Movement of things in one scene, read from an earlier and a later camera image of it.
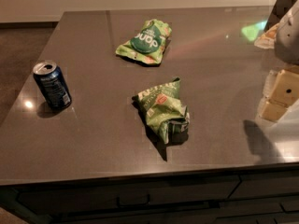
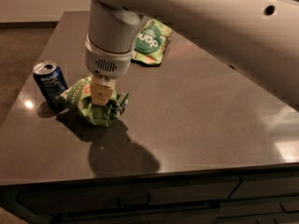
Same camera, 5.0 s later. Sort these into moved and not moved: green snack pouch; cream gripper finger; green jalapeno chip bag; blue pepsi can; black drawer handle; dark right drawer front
Moved: cream gripper finger; green jalapeno chip bag
Not moved: black drawer handle; green snack pouch; dark right drawer front; blue pepsi can
